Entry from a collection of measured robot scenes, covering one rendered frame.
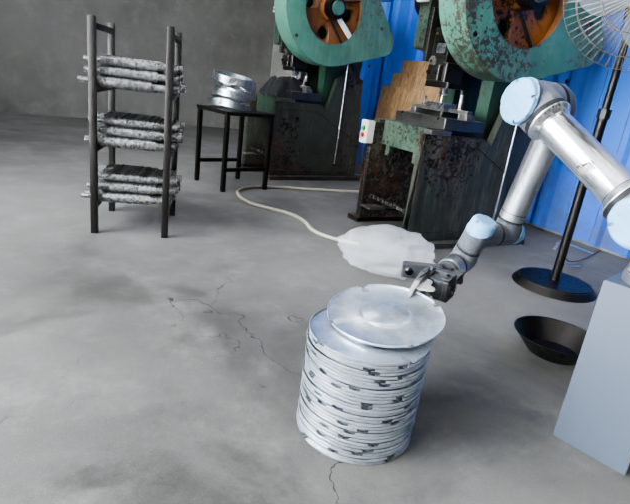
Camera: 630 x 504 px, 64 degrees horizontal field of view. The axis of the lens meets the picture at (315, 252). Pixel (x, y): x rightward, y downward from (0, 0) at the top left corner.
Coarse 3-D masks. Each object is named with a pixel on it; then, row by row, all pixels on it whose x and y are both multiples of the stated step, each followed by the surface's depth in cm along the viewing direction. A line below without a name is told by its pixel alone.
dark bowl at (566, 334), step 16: (528, 320) 193; (544, 320) 194; (560, 320) 193; (528, 336) 189; (544, 336) 192; (560, 336) 190; (576, 336) 188; (544, 352) 172; (560, 352) 167; (576, 352) 184
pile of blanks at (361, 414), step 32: (320, 352) 114; (320, 384) 114; (352, 384) 110; (384, 384) 110; (416, 384) 114; (320, 416) 116; (352, 416) 112; (384, 416) 112; (320, 448) 117; (352, 448) 114; (384, 448) 117
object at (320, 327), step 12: (324, 312) 129; (312, 324) 121; (324, 324) 122; (324, 336) 116; (336, 336) 117; (336, 348) 112; (348, 348) 113; (360, 348) 113; (372, 348) 114; (384, 348) 115; (396, 348) 115; (408, 348) 116; (420, 348) 117; (360, 360) 107; (372, 360) 109; (384, 360) 110; (396, 360) 110
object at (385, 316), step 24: (360, 288) 137; (384, 288) 138; (336, 312) 126; (360, 312) 126; (384, 312) 125; (408, 312) 125; (432, 312) 127; (360, 336) 116; (384, 336) 117; (408, 336) 117; (432, 336) 117
